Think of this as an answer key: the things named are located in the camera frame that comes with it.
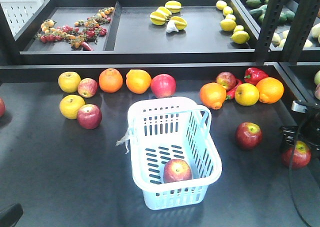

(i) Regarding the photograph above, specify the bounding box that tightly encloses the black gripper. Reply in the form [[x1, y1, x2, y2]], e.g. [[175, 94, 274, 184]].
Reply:
[[280, 100, 320, 159]]

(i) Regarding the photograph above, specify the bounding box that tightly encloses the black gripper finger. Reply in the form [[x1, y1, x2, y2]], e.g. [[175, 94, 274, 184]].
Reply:
[[0, 203, 24, 227]]

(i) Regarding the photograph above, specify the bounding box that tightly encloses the light blue plastic basket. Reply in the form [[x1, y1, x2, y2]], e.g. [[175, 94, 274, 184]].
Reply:
[[117, 96, 222, 210]]

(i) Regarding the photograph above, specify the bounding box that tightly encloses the orange near front apples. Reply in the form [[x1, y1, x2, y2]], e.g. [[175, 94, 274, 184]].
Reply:
[[256, 77, 285, 104]]

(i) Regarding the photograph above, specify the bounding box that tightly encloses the orange right of basket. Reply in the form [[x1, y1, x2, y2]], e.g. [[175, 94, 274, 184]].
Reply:
[[199, 82, 227, 110]]

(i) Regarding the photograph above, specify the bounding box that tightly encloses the yellow round fruit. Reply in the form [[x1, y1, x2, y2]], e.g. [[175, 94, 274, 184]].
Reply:
[[234, 83, 260, 107]]

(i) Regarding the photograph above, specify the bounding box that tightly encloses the red bell pepper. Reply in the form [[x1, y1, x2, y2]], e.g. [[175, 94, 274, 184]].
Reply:
[[244, 67, 269, 86]]

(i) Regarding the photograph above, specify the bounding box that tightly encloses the black wooden display stand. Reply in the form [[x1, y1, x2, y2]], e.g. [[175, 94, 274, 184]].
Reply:
[[0, 0, 320, 227]]

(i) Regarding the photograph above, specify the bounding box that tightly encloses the red chili pepper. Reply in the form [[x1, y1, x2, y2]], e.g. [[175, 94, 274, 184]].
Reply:
[[225, 78, 243, 100]]

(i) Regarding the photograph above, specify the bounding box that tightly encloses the small red apple back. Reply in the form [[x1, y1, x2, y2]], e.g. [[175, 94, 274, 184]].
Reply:
[[215, 71, 237, 91]]

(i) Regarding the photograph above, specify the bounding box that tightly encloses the yellow apple front left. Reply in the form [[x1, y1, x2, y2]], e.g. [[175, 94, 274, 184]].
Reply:
[[59, 94, 86, 120]]

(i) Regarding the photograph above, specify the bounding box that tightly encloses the yellow apple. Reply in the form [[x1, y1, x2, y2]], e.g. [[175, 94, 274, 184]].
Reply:
[[58, 71, 81, 93], [59, 94, 86, 120]]

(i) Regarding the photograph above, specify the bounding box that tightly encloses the dark red apple left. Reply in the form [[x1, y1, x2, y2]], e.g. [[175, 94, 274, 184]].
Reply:
[[77, 104, 102, 130]]

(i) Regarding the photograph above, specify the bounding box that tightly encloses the yellow apple back left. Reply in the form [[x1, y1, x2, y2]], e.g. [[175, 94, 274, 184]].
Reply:
[[58, 71, 81, 93]]

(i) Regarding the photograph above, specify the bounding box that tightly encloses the red apple beside oranges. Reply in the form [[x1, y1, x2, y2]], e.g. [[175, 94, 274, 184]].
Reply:
[[150, 73, 177, 99]]

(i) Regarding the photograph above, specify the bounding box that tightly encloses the pinkish red apple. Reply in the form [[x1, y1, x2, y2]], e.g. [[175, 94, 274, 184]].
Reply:
[[77, 78, 98, 98]]

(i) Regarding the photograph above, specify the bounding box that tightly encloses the orange middle left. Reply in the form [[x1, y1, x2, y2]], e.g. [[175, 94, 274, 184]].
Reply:
[[98, 68, 123, 93]]

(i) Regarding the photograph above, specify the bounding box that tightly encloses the white garlic bulb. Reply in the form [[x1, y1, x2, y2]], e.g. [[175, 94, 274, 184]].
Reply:
[[166, 20, 179, 33]]

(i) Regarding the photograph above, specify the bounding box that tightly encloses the orange middle right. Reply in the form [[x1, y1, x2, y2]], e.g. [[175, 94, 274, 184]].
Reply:
[[125, 69, 152, 94]]

